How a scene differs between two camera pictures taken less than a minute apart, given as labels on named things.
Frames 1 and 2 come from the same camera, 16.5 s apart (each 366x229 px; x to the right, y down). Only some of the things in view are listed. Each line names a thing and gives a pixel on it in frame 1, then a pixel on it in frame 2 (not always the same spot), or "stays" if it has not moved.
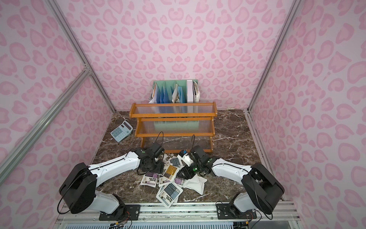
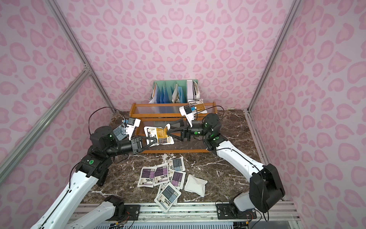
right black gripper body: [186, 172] -> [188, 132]
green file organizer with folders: [175, 91] stays
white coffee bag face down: [196, 183] stays
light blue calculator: [122, 131] stays
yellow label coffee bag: [170, 172] -> [197, 106]
